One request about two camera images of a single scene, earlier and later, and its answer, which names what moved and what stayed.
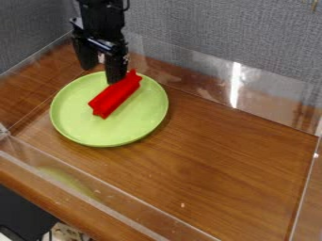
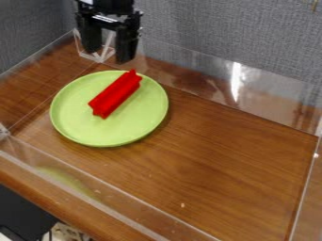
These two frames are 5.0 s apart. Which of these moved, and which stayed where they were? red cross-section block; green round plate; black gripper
Moved: black gripper
Stayed: green round plate; red cross-section block
